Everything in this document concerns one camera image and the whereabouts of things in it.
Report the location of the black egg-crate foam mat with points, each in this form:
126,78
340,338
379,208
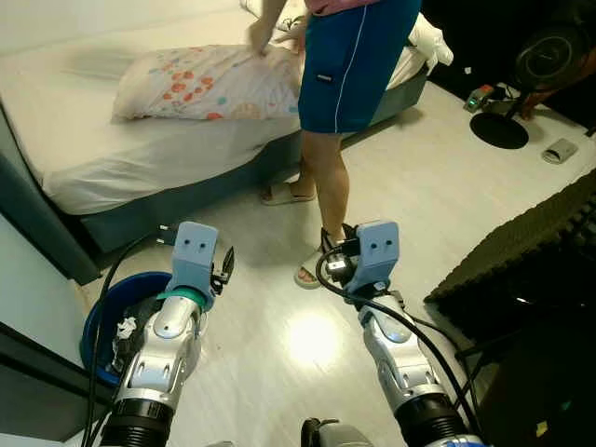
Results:
521,251

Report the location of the bare person forearm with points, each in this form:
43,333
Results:
268,13

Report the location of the grey-blue bed frame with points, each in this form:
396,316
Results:
186,203

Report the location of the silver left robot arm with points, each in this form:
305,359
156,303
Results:
163,354

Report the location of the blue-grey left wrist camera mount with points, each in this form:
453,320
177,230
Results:
194,256

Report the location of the person in black clothes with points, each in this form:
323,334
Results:
585,67

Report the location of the dark grey furniture ledge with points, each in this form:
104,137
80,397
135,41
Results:
37,372

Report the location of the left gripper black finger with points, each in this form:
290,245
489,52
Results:
229,259

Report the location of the pink orange patterned pillow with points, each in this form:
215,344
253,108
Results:
205,84

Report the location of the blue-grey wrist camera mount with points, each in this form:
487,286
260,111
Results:
194,256
380,253

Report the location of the bare person hand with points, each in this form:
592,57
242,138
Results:
261,37

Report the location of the black standing fan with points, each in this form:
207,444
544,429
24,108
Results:
500,130

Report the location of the grey power strip green light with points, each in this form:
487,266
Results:
480,97

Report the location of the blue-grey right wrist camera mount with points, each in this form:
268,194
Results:
380,253

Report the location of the crumpled dark cloth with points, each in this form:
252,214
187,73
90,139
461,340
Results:
126,346

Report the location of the grey slipper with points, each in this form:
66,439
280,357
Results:
561,151

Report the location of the black furniture top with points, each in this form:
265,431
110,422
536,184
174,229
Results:
549,372

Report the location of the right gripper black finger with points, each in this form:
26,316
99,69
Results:
328,242

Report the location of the person in blue shorts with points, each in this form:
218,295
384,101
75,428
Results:
358,65

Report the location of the blue plastic basin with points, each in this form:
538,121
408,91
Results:
98,326

